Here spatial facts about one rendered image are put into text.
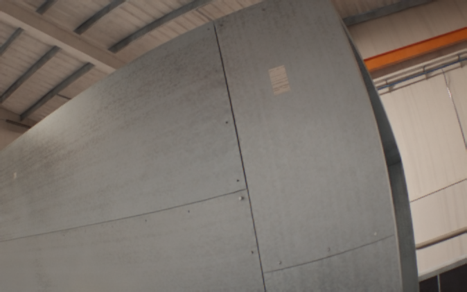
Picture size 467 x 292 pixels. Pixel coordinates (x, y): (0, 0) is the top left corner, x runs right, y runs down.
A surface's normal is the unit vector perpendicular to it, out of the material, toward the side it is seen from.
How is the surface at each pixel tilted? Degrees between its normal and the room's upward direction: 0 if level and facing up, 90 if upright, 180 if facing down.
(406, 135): 90
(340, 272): 90
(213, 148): 90
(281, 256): 90
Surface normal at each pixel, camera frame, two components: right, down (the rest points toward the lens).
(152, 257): -0.49, -0.18
